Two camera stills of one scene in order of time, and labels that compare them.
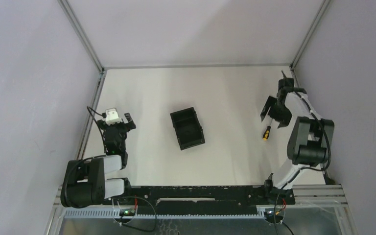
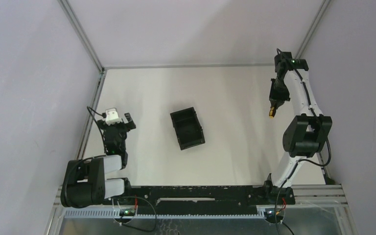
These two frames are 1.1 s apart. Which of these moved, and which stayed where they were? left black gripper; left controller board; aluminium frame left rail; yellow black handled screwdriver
Moved: yellow black handled screwdriver
Stayed: left controller board; left black gripper; aluminium frame left rail
